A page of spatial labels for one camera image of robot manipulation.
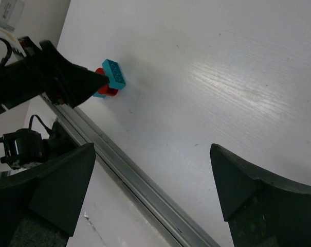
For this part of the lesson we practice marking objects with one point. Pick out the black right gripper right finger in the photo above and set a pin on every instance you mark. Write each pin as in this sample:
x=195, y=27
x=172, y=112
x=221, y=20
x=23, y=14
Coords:
x=261, y=207

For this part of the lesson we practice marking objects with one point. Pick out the aluminium table rail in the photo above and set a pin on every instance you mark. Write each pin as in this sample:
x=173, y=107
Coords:
x=167, y=217

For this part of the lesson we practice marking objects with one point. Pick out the blue lego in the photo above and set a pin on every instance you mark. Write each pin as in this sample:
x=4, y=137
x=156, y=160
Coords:
x=113, y=72
x=96, y=94

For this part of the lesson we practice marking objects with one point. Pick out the blue top lego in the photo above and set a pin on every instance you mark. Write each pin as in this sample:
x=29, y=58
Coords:
x=113, y=72

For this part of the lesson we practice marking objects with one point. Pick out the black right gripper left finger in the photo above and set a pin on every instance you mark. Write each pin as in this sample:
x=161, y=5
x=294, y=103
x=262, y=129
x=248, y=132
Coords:
x=41, y=206

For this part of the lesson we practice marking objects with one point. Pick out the blue bottom lego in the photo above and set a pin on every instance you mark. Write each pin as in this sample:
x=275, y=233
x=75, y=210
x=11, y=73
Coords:
x=96, y=94

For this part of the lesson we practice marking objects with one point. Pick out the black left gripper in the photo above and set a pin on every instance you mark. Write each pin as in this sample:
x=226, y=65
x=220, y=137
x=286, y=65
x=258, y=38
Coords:
x=46, y=71

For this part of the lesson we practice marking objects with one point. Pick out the red round lego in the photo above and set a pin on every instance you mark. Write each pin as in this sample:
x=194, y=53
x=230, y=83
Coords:
x=106, y=90

